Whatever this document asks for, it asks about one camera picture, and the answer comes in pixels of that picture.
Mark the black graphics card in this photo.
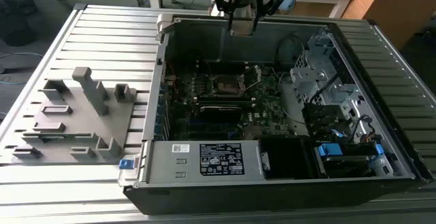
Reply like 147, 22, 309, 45
198, 105, 243, 123

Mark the metal socket cover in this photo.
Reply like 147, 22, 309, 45
239, 65, 263, 88

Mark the thick black cable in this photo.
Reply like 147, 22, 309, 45
310, 71, 339, 104

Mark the green RAM stick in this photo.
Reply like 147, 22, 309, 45
37, 133, 78, 142

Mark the grey parts rack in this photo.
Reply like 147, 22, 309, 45
10, 66, 137, 164

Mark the pale blue teach pendant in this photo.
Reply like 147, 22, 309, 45
277, 0, 298, 12

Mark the locking lever wire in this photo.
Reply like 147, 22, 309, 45
205, 61, 215, 80
243, 77, 265, 94

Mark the CPU socket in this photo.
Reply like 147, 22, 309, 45
209, 73, 250, 98

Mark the wooden cabinet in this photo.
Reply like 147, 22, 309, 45
341, 0, 436, 51

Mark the green motherboard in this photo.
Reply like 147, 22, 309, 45
162, 65, 298, 142

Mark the blue disk carrier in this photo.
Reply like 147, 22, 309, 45
314, 143, 387, 178

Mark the black PC case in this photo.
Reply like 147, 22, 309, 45
121, 13, 434, 216

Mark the metal drive cage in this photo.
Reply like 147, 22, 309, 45
289, 29, 366, 112

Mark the grey case release handle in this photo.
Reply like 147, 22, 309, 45
154, 13, 174, 41

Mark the brown chipset heatsink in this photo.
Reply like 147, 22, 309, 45
242, 126, 263, 138

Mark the silver CPU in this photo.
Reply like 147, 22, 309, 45
230, 4, 255, 37

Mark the grey power supply unit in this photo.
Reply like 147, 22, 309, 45
145, 139, 265, 184

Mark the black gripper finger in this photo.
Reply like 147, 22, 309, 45
251, 1, 273, 36
217, 3, 237, 36

